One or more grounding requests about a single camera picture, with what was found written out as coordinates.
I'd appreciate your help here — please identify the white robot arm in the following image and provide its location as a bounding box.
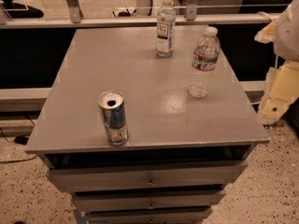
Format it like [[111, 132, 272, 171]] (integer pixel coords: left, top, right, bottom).
[[274, 0, 299, 61]]

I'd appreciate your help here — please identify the clear crinkled water bottle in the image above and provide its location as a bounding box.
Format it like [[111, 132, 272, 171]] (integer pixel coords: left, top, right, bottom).
[[187, 27, 221, 98]]

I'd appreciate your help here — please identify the tall labelled water bottle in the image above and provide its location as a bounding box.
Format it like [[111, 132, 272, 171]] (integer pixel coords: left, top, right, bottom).
[[156, 0, 176, 57]]

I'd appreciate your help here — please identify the grey drawer cabinet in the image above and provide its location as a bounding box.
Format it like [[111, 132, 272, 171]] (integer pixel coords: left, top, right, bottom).
[[24, 25, 271, 224]]

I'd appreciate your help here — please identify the open silver blue can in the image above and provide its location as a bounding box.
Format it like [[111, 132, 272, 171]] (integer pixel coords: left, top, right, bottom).
[[98, 91, 128, 146]]

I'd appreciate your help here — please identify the top grey drawer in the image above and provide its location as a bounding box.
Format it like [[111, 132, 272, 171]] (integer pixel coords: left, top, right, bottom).
[[47, 161, 248, 192]]

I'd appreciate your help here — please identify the grey drawer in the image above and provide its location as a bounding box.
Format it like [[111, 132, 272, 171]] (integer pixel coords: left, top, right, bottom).
[[88, 207, 212, 224], [73, 189, 225, 212], [47, 161, 248, 192]]

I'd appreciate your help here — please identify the middle grey drawer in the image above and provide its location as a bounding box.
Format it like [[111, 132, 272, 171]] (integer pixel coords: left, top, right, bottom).
[[73, 189, 225, 212]]

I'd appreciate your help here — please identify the grey metal railing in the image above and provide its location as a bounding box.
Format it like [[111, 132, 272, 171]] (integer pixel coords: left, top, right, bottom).
[[1, 0, 289, 29]]

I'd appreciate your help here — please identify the bottom grey drawer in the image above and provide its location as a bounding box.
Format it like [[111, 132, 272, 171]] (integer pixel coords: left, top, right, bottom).
[[88, 207, 212, 224]]

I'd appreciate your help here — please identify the black chair base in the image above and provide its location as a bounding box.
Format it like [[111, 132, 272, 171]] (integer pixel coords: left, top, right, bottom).
[[0, 0, 44, 19]]

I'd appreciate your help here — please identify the black floor cable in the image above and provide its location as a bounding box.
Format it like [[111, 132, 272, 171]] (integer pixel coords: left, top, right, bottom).
[[0, 113, 38, 164]]

